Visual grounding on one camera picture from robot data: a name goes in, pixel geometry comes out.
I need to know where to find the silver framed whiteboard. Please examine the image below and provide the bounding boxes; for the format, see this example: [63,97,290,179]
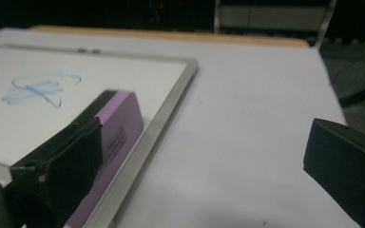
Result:
[0,43,200,228]

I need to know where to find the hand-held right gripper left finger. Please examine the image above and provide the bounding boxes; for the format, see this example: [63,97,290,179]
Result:
[9,115,105,228]

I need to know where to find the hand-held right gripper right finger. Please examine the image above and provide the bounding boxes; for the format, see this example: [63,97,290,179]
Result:
[302,117,365,228]

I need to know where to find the purple whiteboard eraser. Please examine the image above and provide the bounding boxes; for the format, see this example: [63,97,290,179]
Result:
[66,89,145,228]

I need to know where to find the grey metal rack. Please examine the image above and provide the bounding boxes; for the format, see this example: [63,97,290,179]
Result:
[213,0,338,48]

